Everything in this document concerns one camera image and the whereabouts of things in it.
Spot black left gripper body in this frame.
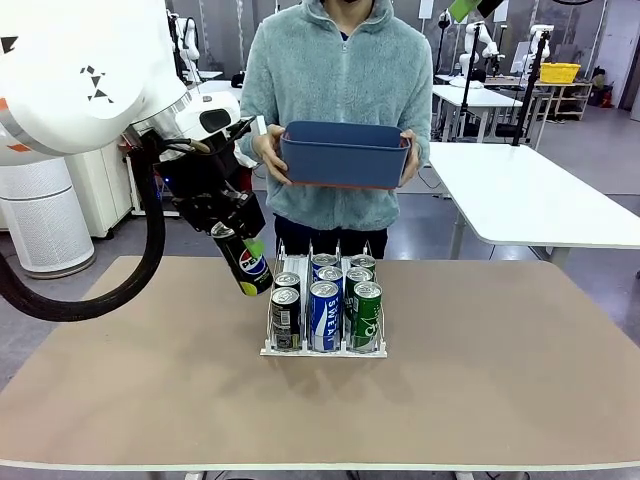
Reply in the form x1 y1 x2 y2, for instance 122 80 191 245
159 132 266 236

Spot black Pepsi can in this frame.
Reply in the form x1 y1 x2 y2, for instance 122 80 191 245
209 222 274 297

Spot blue plastic basket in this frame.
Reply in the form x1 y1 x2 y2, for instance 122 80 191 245
278 120 412 190

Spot teal sleeved left forearm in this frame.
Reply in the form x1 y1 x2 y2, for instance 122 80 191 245
410 99 434 171

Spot teal sleeved right forearm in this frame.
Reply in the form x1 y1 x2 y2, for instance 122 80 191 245
237 99 274 162

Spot black beverage can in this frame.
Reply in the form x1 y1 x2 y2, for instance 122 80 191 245
270 287 302 351
273 271 301 294

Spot person right hand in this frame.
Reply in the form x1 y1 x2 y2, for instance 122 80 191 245
253 124 292 185

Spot person left hand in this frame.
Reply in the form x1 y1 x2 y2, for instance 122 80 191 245
398 129 421 187

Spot black trousers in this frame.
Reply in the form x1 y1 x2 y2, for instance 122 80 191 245
273 214 390 260

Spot black stand pole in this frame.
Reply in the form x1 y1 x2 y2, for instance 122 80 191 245
457 22 484 146
509 29 551 149

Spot white background table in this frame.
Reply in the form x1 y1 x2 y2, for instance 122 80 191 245
192 79 246 109
432 83 524 146

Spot yellow plastic crate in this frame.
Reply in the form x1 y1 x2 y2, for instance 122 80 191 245
539 62 582 84

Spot white cabinet desk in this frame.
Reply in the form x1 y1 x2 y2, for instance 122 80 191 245
82 144 136 239

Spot wooden shelf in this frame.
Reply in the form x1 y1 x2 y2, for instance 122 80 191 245
532 79 594 121

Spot person in teal fleece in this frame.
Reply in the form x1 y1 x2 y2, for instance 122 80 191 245
237 0 434 232

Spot white air purifier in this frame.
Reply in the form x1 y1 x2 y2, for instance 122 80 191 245
0 149 96 279

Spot large white table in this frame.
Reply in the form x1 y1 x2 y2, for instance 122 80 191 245
428 141 640 266

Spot white wire can dispenser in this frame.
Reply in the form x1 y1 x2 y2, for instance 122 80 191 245
259 238 389 360

